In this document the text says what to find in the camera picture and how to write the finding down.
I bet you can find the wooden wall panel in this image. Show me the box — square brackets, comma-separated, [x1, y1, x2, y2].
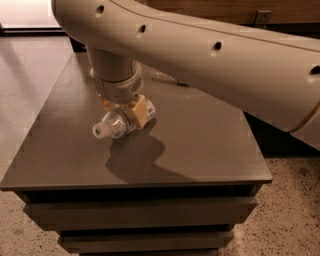
[142, 0, 320, 24]

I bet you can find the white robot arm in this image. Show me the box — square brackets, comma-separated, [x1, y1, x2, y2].
[51, 0, 320, 150]

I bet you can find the clear empty plastic bottle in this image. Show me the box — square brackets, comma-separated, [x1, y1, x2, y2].
[151, 70, 188, 87]

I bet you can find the right metal bracket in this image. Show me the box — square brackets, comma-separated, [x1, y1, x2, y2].
[254, 10, 271, 25]

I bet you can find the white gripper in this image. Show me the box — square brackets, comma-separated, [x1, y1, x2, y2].
[90, 61, 147, 130]

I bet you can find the grey drawer cabinet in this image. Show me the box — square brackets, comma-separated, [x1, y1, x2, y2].
[1, 54, 272, 256]

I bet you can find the blue label plastic bottle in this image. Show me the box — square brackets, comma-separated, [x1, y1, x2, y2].
[93, 99, 155, 139]

